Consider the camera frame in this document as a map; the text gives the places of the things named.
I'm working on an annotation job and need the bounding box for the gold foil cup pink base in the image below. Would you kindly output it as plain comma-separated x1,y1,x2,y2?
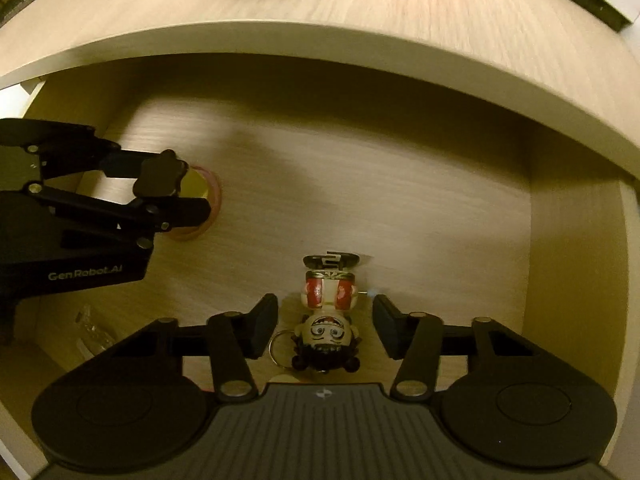
167,163,224,242

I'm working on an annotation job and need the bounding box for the figurine keychain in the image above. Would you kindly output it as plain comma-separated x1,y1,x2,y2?
268,251,373,375

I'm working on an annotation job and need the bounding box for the clear plastic packet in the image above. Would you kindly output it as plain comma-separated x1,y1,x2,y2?
74,304,120,357

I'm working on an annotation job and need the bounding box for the wide white drawer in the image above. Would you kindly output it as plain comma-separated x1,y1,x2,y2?
0,54,640,480

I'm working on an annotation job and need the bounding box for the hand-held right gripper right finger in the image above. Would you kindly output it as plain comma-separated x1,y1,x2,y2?
372,294,581,403

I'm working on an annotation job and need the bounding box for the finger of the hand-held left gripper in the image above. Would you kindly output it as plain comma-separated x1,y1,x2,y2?
39,140,191,199
29,184,212,250

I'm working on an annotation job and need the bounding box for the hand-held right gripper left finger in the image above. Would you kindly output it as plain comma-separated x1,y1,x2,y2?
67,293,279,403

